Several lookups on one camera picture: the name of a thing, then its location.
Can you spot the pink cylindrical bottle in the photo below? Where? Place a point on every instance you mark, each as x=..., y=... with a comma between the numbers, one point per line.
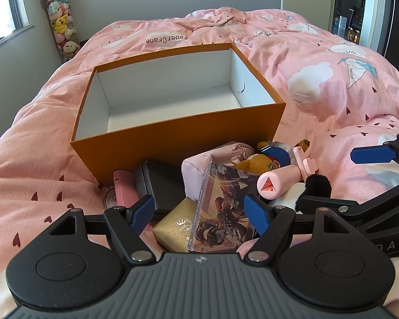
x=272, y=184

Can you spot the orange cardboard box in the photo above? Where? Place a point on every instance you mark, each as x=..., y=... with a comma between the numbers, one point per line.
x=173, y=139

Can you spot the clear acrylic picture case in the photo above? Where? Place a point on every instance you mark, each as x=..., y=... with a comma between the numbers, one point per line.
x=219, y=206

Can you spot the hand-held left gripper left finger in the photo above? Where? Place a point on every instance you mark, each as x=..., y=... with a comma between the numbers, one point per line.
x=141, y=214

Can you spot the brown bear plush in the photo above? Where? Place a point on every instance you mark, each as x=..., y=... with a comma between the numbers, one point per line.
x=272, y=156

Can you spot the gold gift box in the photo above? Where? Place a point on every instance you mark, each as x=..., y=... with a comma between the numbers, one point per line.
x=173, y=229

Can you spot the pink case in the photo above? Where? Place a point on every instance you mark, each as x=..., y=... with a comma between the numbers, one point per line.
x=123, y=186

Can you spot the pink printed blanket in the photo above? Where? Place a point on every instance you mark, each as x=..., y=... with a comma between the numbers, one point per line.
x=335, y=89

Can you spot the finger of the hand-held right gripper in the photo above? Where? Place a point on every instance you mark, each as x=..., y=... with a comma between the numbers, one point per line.
x=332, y=204
x=372, y=155

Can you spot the white and black plush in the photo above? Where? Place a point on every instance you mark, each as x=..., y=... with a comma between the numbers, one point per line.
x=292, y=196

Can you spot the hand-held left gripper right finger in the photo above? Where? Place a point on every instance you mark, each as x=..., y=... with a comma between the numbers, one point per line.
x=256, y=216

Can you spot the clear tube of plush toys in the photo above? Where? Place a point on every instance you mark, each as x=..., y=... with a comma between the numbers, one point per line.
x=61, y=23

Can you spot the dark grey box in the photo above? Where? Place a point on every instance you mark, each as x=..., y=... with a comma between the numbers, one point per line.
x=163, y=186

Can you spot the pink padded pouch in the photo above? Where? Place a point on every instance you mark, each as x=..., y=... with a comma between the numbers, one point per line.
x=199, y=169

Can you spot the pink plastic clip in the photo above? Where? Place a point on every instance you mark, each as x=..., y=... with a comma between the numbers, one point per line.
x=306, y=164

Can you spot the round glitter compact mirror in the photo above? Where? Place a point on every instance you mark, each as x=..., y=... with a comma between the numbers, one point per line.
x=110, y=201

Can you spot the dark shelf with bottles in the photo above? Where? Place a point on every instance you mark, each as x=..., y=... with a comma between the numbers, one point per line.
x=347, y=26

